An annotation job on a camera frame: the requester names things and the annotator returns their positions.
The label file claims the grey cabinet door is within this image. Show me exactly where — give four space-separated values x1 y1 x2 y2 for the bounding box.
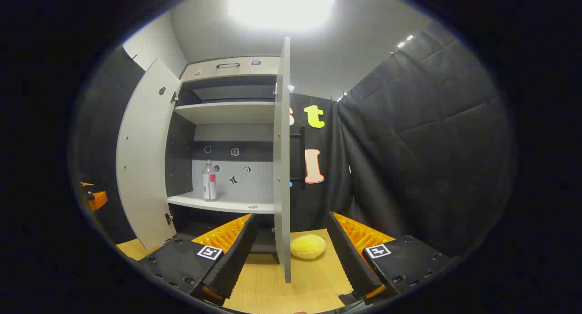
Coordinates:
116 58 182 250
273 37 306 284

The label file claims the grey open cabinet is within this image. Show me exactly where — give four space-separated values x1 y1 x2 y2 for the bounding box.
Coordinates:
164 55 291 253

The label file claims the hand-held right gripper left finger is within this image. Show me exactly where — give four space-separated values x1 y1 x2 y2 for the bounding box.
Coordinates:
136 213 259 306

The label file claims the grey cabinet drawer front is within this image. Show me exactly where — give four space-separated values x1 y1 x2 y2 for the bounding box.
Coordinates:
181 56 280 82

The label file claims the yellow round plush bun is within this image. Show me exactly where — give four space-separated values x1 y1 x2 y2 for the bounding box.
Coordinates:
290 234 326 259

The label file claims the clear bottle with red label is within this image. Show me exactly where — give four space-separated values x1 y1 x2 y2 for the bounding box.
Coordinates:
201 159 218 201

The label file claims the black backdrop cloth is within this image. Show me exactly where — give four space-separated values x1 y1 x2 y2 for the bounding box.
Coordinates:
73 21 519 260

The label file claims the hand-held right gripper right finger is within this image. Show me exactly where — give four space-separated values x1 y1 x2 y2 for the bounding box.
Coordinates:
327 211 455 305

